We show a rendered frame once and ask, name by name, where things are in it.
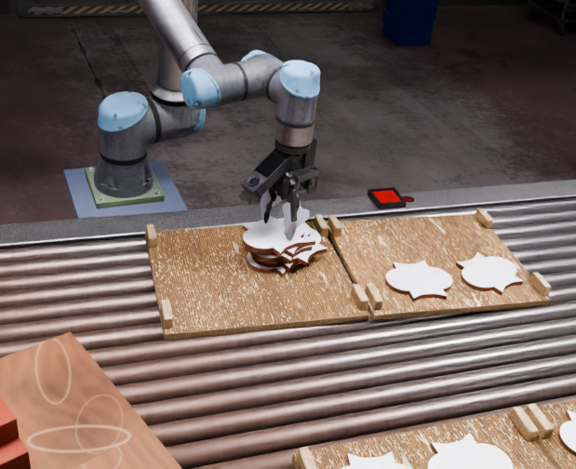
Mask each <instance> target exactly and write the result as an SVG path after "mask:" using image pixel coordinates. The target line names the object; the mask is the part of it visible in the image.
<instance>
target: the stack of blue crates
mask: <svg viewBox="0 0 576 469"><path fill-rule="evenodd" d="M438 5H439V0H387V4H386V10H384V11H383V17H382V23H383V26H382V34H383V35H384V36H385V37H387V38H388V39H389V40H391V41H392V42H393V43H395V44H396V45H397V46H429V45H430V42H431V37H432V34H431V32H432V30H433V25H434V20H435V16H436V12H437V9H438Z"/></svg>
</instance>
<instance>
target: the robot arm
mask: <svg viewBox="0 0 576 469"><path fill-rule="evenodd" d="M137 1H138V3H139V4H140V6H141V8H142V10H143V11H144V13H145V14H146V16H147V18H148V19H149V21H150V22H151V24H152V25H153V26H154V28H155V30H156V32H157V33H158V35H159V49H158V72H157V80H156V81H155V82H153V83H152V86H151V96H150V97H146V98H145V97H144V96H143V95H141V94H140V93H137V92H130V93H128V91H124V92H118V93H114V94H113V95H110V96H108V97H107V98H105V99H104V100H103V101H102V102H101V104H100V107H99V116H98V125H99V138H100V158H99V161H98V164H97V166H96V169H95V172H94V185H95V187H96V189H97V190H98V191H100V192H101V193H102V194H106V195H108V196H111V197H116V198H132V197H137V196H140V195H143V194H146V193H148V192H149V191H150V190H151V189H152V188H153V186H154V173H153V170H152V168H151V165H150V162H149V160H148V157H147V145H150V144H154V143H158V142H162V141H170V140H174V139H178V138H186V137H188V136H190V135H193V134H195V133H197V132H198V131H199V130H200V129H201V128H202V126H203V125H204V123H205V118H206V109H211V108H215V107H217V106H220V105H224V104H229V103H234V102H238V101H247V100H252V99H256V98H260V97H266V98H267V99H269V100H270V101H272V102H274V103H277V111H276V122H275V149H274V150H273V151H272V152H271V153H270V154H269V155H268V156H267V157H266V158H265V159H264V160H263V161H262V162H261V163H260V164H259V165H258V166H257V167H256V168H255V169H254V170H253V171H252V172H251V173H250V174H249V175H248V176H247V177H246V178H245V179H244V180H243V181H242V182H241V185H242V187H243V189H244V190H245V192H246V193H248V194H250V195H251V196H253V197H254V198H256V199H260V200H261V214H262V219H263V222H264V223H267V222H268V220H269V217H270V211H271V209H272V207H273V206H275V205H277V204H278V203H280V202H281V201H282V200H284V199H287V203H285V204H284V205H283V206H282V211H283V214H284V217H285V220H284V225H285V232H284V234H285V236H286V237H287V239H288V241H290V240H292V238H293V236H294V235H295V231H296V228H297V227H298V226H299V225H301V224H302V223H303V222H305V221H306V220H308V218H309V210H308V209H304V208H301V201H300V197H299V195H301V194H305V193H306V192H307V189H308V192H307V194H310V193H313V192H316V187H317V181H318V174H319V169H318V168H317V167H315V166H314V163H315V151H316V145H317V139H314V138H313V134H314V127H315V112H316V105H317V98H318V93H319V90H320V85H319V81H320V71H319V69H318V67H317V66H316V65H314V64H313V63H311V62H306V61H305V60H290V61H287V62H285V63H284V62H282V61H281V60H278V59H277V58H276V57H275V56H273V55H271V54H269V53H265V52H263V51H260V50H254V51H251V52H249V53H248V54H247V55H246V56H245V57H244V58H243V59H242V60H241V61H238V62H231V63H226V64H223V63H222V62H221V60H220V59H219V58H218V56H217V54H216V53H215V51H214V50H213V48H212V46H211V45H210V43H209V42H208V40H207V39H206V37H205V36H204V35H203V33H202V32H201V30H200V29H199V27H198V26H197V13H198V0H137ZM311 169H314V170H312V171H311ZM315 176H316V178H315V187H312V188H310V187H311V186H312V182H311V180H312V178H313V177H315Z"/></svg>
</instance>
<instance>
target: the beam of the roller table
mask: <svg viewBox="0 0 576 469"><path fill-rule="evenodd" d="M401 195H402V197H403V196H411V197H413V198H414V202H407V204H406V207H405V208H387V209H378V208H377V207H376V206H375V204H374V203H373V202H372V200H371V199H370V198H369V197H368V196H357V197H344V198H333V199H321V200H309V201H301V208H304V209H308V210H309V218H308V220H306V221H305V222H308V221H314V219H315V215H322V218H323V219H324V221H328V215H335V217H336V218H337V220H340V219H352V218H362V217H372V216H383V215H394V214H404V213H414V212H425V211H436V210H446V209H457V208H477V207H488V206H498V205H509V204H519V203H530V202H541V201H551V200H562V199H572V198H576V180H569V181H546V182H534V183H522V184H510V185H499V186H487V187H475V188H462V189H451V190H439V191H427V192H416V193H403V194H401ZM284 204H285V203H278V204H277V205H275V206H273V207H272V209H271V211H270V215H271V216H272V217H274V218H276V219H285V217H284V214H283V211H282V206H283V205H284ZM257 221H262V214H261V205H250V206H238V207H226V208H203V209H191V210H179V211H168V212H155V213H143V214H131V215H120V216H108V217H96V218H84V219H72V220H60V221H38V222H25V223H13V224H2V225H0V249H5V248H25V247H36V246H46V245H57V244H67V243H78V242H88V241H99V240H110V239H120V238H130V237H142V236H145V232H146V225H147V224H153V225H154V228H155V230H156V231H163V230H179V229H194V228H211V227H227V226H242V224H247V223H254V222H257Z"/></svg>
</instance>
